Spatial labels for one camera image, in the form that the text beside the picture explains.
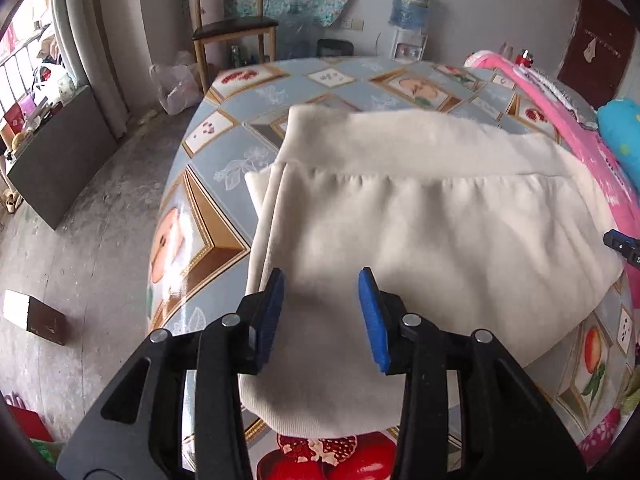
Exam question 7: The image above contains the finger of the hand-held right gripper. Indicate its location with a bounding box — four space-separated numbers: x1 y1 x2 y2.
602 229 640 268

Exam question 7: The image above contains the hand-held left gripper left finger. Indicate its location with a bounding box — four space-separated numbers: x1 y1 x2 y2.
56 267 286 480

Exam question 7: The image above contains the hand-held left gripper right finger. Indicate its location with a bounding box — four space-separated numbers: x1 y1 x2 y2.
357 266 586 480

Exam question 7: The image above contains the cream zip jacket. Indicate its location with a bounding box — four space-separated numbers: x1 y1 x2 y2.
239 105 625 441

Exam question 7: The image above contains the pink floral blanket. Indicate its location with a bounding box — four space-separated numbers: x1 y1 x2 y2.
462 49 640 466

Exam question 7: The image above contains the blue striped pillow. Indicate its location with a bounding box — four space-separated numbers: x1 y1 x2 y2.
597 97 640 181

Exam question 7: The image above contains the grey patterned mat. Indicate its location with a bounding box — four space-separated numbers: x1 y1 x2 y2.
530 67 601 128

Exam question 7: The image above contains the fruit print tablecloth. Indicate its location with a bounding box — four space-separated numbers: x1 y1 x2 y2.
145 55 640 480

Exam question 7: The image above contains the brown box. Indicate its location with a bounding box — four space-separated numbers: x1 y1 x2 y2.
2 290 67 346

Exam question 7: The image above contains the clear plastic bag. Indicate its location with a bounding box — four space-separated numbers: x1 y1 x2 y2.
150 51 203 116

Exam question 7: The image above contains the red flat box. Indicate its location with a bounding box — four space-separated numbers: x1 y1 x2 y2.
5 395 53 443

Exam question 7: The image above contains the grey low cabinet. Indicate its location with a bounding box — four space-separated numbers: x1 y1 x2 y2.
7 85 120 231

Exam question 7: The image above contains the white water dispenser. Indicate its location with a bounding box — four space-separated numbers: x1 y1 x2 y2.
390 27 430 63

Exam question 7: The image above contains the clear empty water jug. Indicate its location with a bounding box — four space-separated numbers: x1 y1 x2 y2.
277 5 316 61

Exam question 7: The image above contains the wooden chair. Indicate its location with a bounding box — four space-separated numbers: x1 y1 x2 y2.
186 0 279 93

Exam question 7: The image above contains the blue water dispenser bottle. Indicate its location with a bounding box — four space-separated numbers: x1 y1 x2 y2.
389 0 435 31

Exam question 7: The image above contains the white plastic bag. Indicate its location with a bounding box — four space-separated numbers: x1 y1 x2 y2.
32 62 73 106

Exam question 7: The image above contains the grey curtain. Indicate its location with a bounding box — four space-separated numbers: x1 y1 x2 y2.
47 0 128 138

